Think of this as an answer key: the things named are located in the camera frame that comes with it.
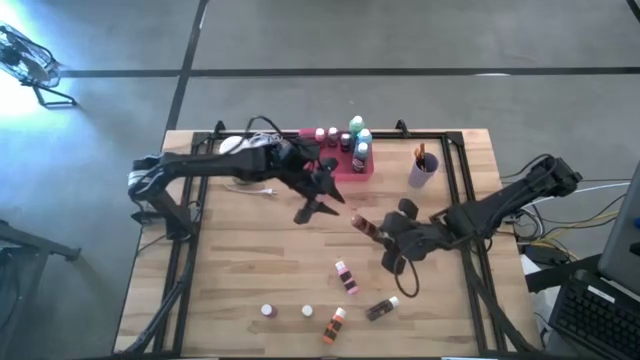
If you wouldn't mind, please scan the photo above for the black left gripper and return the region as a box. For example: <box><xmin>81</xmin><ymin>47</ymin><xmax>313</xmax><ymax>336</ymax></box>
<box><xmin>261</xmin><ymin>138</ymin><xmax>347</xmax><ymax>225</ymax></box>

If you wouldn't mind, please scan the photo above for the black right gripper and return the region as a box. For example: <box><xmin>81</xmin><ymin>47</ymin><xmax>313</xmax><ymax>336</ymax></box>
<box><xmin>378</xmin><ymin>197</ymin><xmax>452</xmax><ymax>275</ymax></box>

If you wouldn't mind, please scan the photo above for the lavender cup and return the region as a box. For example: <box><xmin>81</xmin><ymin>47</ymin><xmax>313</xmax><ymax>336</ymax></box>
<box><xmin>407</xmin><ymin>151</ymin><xmax>440</xmax><ymax>190</ymax></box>

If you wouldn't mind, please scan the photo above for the blue paint bottle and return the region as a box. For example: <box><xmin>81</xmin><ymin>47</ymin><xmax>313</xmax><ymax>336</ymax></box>
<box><xmin>353</xmin><ymin>127</ymin><xmax>374</xmax><ymax>150</ymax></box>

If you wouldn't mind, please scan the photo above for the dark brown paint bottle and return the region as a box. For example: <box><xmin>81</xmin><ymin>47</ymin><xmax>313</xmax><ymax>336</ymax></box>
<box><xmin>364</xmin><ymin>295</ymin><xmax>401</xmax><ymax>323</ymax></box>

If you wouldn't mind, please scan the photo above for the green paint bottle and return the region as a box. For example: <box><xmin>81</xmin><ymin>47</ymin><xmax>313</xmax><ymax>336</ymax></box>
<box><xmin>347</xmin><ymin>114</ymin><xmax>367</xmax><ymax>139</ymax></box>

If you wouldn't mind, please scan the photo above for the pink paint bottle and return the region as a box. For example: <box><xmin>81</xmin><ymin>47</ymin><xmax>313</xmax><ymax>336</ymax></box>
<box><xmin>334</xmin><ymin>259</ymin><xmax>361</xmax><ymax>296</ymax></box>

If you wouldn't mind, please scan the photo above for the orange paint bottle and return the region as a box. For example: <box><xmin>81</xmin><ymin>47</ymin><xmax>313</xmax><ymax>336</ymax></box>
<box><xmin>321</xmin><ymin>306</ymin><xmax>348</xmax><ymax>346</ymax></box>

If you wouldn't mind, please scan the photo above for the pink plastic bin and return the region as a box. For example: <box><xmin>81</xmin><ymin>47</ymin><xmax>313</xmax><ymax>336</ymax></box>
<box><xmin>298</xmin><ymin>127</ymin><xmax>375</xmax><ymax>184</ymax></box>

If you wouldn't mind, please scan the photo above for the grey laptop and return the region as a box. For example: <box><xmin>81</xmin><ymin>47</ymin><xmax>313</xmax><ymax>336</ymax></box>
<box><xmin>547</xmin><ymin>159</ymin><xmax>640</xmax><ymax>360</ymax></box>

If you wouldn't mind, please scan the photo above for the black floor fan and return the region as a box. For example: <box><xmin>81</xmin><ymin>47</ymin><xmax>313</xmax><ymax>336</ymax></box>
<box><xmin>0</xmin><ymin>22</ymin><xmax>79</xmax><ymax>109</ymax></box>

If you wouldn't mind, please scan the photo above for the dark grey workbench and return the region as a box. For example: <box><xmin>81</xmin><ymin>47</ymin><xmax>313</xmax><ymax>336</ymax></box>
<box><xmin>0</xmin><ymin>219</ymin><xmax>82</xmax><ymax>360</ymax></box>

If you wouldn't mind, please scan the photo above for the white power cable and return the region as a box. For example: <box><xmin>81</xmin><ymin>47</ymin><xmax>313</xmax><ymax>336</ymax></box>
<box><xmin>223</xmin><ymin>130</ymin><xmax>286</xmax><ymax>197</ymax></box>

